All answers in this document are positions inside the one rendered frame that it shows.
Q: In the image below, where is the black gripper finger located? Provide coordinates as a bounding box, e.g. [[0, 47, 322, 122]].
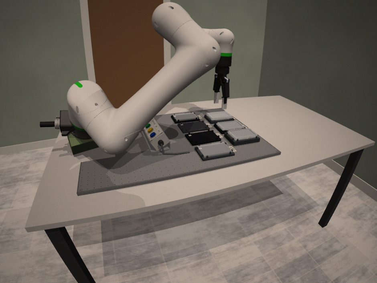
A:
[[219, 77, 230, 109], [213, 74, 221, 103]]

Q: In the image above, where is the grey push-button control panel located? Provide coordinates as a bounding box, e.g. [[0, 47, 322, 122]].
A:
[[142, 118, 190, 155]]

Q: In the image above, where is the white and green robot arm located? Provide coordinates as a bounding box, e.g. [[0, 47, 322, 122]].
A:
[[40, 2, 235, 155]]

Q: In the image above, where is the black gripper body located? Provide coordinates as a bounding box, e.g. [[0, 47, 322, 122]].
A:
[[215, 66, 229, 84]]

